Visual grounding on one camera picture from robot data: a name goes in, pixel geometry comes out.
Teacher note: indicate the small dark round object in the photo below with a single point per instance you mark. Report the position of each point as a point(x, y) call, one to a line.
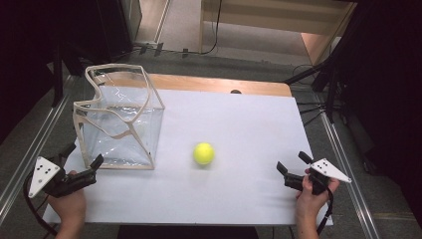
point(236, 91)

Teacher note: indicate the person's left hand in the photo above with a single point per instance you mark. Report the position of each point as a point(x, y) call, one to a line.
point(69, 207)

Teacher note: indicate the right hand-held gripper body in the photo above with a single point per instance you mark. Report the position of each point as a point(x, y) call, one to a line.
point(326, 169)

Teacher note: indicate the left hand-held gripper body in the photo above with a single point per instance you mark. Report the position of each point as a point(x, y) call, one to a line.
point(53, 181)

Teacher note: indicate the clear plastic bag beige trim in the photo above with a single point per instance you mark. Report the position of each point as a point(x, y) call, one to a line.
point(119, 132)

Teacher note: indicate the black curtain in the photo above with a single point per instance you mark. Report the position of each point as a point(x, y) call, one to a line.
point(391, 83)
point(30, 40)

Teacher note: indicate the black metal stand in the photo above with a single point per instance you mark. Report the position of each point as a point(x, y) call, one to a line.
point(330, 66)
point(57, 76)

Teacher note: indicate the person's right hand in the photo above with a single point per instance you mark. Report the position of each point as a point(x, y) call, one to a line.
point(310, 200)

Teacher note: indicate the yellow tennis ball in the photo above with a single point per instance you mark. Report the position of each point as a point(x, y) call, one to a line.
point(203, 153)

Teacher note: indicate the light wooden furniture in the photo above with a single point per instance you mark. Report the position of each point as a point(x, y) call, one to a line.
point(265, 16)

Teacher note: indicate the metal floor rail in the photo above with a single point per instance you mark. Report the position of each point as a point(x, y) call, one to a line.
point(351, 179)
point(30, 156)

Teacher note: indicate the white table sheet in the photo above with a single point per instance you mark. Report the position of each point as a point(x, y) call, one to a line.
point(249, 132)

